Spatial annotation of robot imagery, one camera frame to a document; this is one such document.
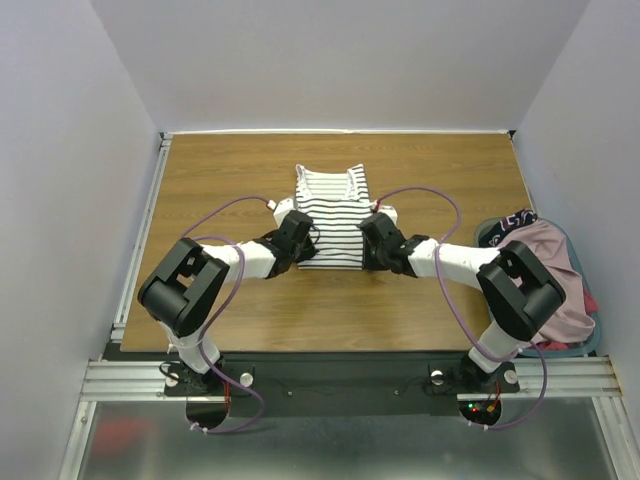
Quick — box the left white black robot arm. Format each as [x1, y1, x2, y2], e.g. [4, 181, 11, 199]
[137, 210, 316, 394]

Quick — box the aluminium frame rail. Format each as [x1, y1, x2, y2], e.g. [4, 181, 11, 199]
[80, 357, 622, 402]

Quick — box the teal laundry basket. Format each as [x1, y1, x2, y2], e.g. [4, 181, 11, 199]
[473, 210, 601, 358]

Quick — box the pink tank top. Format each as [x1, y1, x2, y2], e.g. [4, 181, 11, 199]
[499, 218, 597, 349]

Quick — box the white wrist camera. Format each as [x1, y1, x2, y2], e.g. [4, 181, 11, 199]
[266, 197, 296, 227]
[370, 199, 398, 225]

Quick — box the navy patterned garment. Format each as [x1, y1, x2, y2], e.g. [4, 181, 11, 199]
[475, 209, 538, 248]

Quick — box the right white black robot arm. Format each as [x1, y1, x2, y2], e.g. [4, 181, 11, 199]
[358, 212, 566, 390]

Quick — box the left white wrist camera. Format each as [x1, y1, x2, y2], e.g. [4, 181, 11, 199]
[266, 197, 296, 227]

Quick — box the black white striped tank top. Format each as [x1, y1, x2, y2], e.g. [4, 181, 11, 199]
[294, 164, 371, 270]

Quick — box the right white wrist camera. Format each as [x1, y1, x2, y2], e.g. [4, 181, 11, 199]
[370, 199, 398, 225]

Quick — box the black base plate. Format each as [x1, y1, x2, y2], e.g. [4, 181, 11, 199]
[162, 351, 520, 418]

